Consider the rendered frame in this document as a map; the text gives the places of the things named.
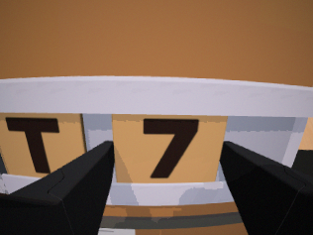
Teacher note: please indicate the white paper ticket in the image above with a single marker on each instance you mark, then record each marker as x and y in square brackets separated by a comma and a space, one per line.
[106, 231]

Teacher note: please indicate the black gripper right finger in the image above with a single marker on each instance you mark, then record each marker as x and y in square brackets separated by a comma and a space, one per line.
[273, 199]

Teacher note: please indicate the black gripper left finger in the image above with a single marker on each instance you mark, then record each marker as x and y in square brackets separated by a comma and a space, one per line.
[69, 201]

